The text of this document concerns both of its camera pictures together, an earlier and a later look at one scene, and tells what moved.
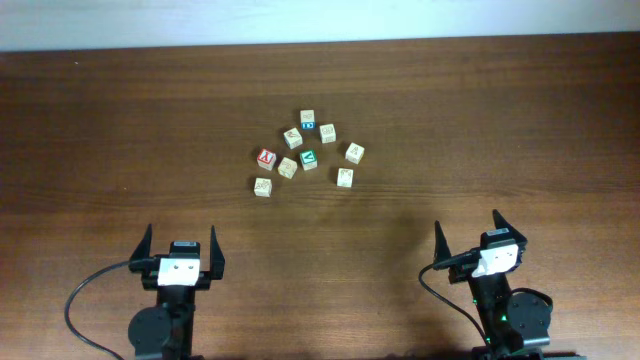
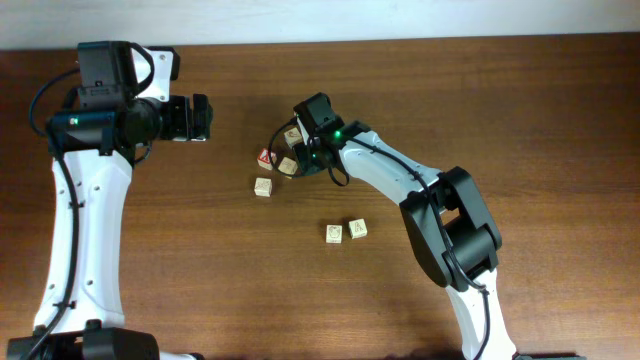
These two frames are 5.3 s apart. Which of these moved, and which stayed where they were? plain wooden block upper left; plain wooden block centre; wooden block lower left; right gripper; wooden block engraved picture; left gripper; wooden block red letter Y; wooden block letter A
Moved: right gripper; wooden block engraved picture; wooden block letter A; left gripper
Stayed: plain wooden block centre; wooden block red letter Y; plain wooden block upper left; wooden block lower left
